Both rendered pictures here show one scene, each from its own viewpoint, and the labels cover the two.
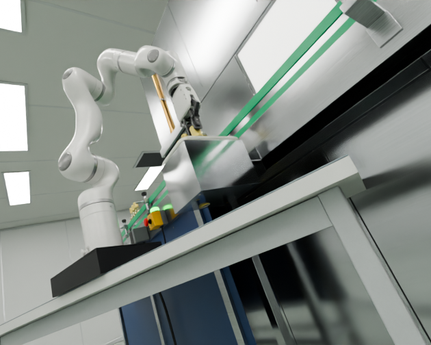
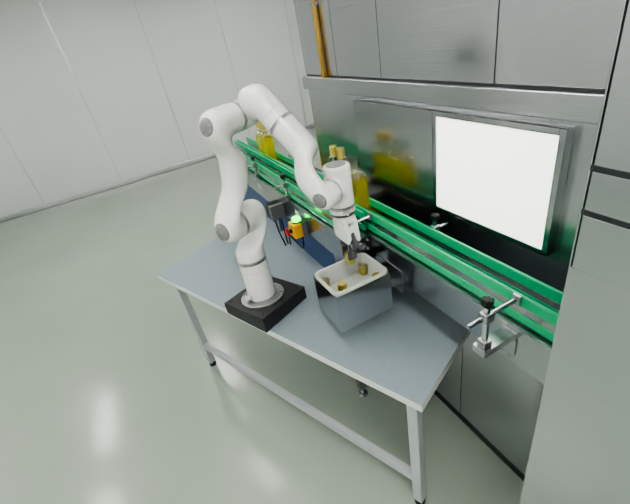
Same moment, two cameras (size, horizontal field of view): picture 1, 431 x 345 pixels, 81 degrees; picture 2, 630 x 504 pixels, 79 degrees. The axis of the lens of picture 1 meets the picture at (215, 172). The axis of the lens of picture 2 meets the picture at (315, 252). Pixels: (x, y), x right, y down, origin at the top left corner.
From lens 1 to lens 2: 1.21 m
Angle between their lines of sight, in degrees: 54
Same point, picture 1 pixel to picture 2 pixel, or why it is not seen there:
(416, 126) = not seen: hidden behind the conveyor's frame
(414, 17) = (523, 360)
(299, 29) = (506, 190)
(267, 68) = (457, 176)
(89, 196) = (247, 260)
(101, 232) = (260, 288)
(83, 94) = (227, 152)
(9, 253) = (59, 22)
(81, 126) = (230, 188)
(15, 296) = (92, 87)
